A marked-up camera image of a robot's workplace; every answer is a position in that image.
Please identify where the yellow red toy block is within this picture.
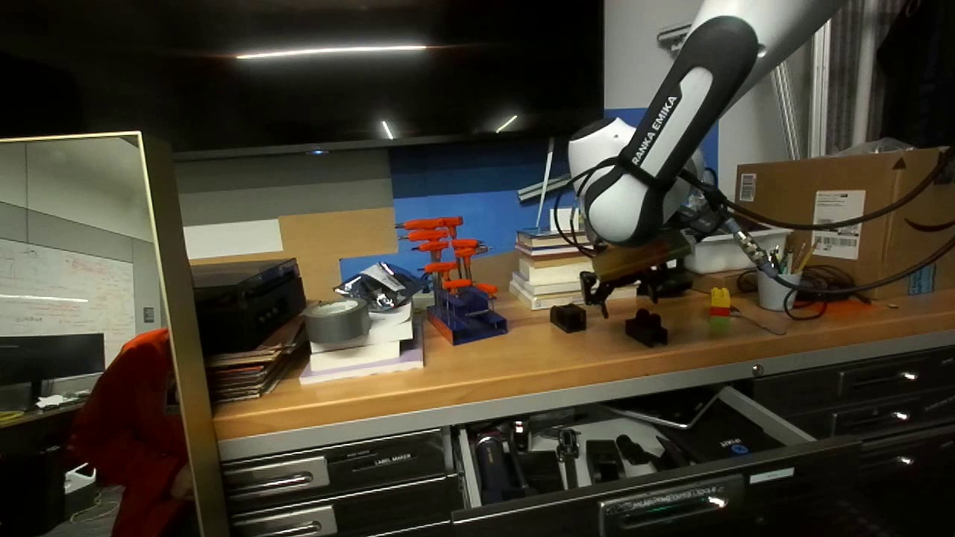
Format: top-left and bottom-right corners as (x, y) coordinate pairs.
(702, 282), (739, 336)

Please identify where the stack of books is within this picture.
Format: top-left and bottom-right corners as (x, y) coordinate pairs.
(506, 230), (599, 309)

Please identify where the stack of magazines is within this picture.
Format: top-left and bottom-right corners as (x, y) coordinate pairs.
(203, 317), (309, 403)

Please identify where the brown cardboard sheet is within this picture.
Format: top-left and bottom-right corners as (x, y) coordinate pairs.
(280, 206), (400, 300)

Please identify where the black plastic bracket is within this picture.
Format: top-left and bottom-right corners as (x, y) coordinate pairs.
(617, 430), (666, 470)

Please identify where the black square frame block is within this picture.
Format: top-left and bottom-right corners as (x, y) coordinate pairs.
(624, 306), (670, 348)

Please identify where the coiled black cable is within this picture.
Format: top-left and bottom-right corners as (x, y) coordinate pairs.
(782, 261), (869, 323)

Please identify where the white paper sheet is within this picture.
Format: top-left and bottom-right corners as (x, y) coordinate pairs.
(183, 217), (287, 261)

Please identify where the shiny crumpled foil bag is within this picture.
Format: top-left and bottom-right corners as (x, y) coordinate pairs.
(335, 260), (433, 312)

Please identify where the closed drawer silver handle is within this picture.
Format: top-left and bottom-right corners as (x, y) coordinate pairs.
(226, 473), (466, 537)
(218, 426), (460, 500)

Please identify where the black iFixit tool kit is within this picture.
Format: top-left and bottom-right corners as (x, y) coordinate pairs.
(682, 391), (788, 463)

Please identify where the grey metal drawer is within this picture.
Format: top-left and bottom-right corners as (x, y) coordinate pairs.
(450, 382), (830, 537)

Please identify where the black phone silver edge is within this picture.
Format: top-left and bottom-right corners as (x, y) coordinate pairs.
(615, 396), (724, 435)

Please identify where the stack of white boxes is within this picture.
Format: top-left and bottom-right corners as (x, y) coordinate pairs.
(299, 300), (430, 384)

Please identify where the orange hex keys blue stand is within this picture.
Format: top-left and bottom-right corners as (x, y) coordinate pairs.
(396, 214), (514, 348)

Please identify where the grey duct tape roll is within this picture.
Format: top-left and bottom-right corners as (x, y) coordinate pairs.
(302, 296), (372, 348)

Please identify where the black drawer cabinet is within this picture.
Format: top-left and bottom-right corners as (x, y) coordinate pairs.
(729, 339), (955, 537)

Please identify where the white plastic bin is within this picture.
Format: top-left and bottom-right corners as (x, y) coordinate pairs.
(682, 224), (799, 276)

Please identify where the black equipment case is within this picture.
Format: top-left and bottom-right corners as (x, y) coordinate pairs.
(191, 260), (309, 358)

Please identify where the yellow taped wrist camera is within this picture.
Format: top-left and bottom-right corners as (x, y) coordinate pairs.
(584, 236), (690, 282)

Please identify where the black rounded plastic block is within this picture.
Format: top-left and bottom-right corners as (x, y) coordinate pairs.
(584, 438), (624, 485)

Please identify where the person in orange jacket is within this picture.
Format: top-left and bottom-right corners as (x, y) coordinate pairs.
(68, 324), (196, 537)

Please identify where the wood framed panel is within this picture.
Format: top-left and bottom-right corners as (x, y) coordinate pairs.
(0, 127), (232, 537)

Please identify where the brown cardboard shipping box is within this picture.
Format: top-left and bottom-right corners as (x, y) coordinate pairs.
(733, 145), (955, 299)

